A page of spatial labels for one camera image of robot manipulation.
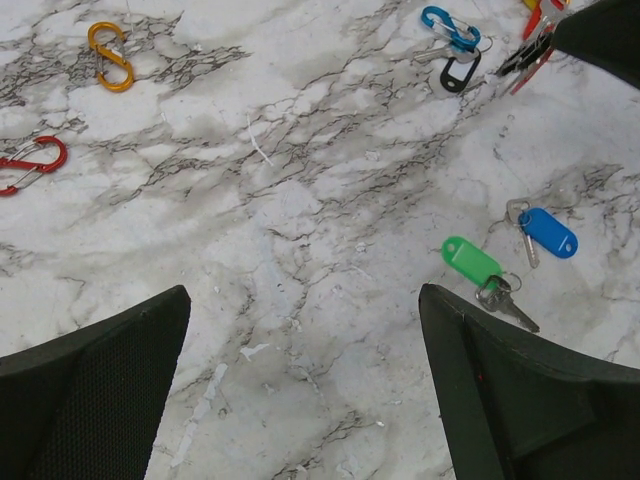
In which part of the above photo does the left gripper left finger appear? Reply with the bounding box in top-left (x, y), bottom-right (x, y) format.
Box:
top-left (1, 285), bottom-right (191, 479)

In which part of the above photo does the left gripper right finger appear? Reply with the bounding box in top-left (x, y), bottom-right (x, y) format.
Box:
top-left (418, 284), bottom-right (639, 479)

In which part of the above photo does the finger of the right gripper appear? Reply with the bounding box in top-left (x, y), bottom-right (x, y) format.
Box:
top-left (552, 0), bottom-right (639, 89)

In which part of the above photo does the small red tag key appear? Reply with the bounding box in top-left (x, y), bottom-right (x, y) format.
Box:
top-left (522, 0), bottom-right (570, 41)

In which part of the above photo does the black carabiner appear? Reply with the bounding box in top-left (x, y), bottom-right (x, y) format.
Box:
top-left (496, 31), bottom-right (553, 77)

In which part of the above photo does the blue carabiner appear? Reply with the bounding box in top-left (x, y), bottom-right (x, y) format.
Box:
top-left (420, 5), bottom-right (481, 51)

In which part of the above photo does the black tag key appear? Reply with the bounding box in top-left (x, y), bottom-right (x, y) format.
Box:
top-left (413, 42), bottom-right (491, 95)

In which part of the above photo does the blue tag key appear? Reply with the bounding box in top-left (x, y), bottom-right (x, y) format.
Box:
top-left (506, 198), bottom-right (579, 269)

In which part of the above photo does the green tag key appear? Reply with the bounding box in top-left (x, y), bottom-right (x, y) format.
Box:
top-left (442, 236), bottom-right (540, 333)

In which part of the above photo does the red carabiner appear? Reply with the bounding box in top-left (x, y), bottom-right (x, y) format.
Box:
top-left (1, 136), bottom-right (68, 197)

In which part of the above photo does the gold carabiner far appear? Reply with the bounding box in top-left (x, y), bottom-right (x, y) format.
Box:
top-left (87, 21), bottom-right (134, 93)

